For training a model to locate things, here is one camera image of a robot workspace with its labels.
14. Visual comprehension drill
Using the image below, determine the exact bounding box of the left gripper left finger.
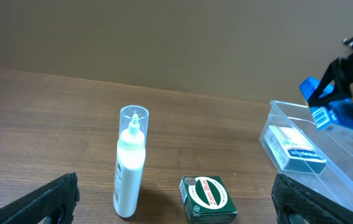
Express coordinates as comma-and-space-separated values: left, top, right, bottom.
0, 172, 80, 224

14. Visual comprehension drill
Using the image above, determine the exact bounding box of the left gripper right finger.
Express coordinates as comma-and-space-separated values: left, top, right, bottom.
271, 174, 353, 224

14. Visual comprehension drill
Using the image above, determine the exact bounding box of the blue lozenges box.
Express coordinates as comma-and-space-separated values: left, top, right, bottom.
299, 76, 353, 138

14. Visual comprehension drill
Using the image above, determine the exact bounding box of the white Hansaplast plaster box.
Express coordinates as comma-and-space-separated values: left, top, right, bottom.
264, 125, 327, 174

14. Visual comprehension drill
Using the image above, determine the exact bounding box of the green Zam-Buk tin box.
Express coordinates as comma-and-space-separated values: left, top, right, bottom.
179, 175, 238, 224

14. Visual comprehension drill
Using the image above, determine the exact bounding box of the white bottle clear cap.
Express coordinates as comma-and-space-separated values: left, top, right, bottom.
113, 105, 149, 218

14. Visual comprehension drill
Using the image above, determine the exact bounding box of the clear plastic container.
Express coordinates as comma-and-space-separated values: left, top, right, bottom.
260, 100, 353, 211

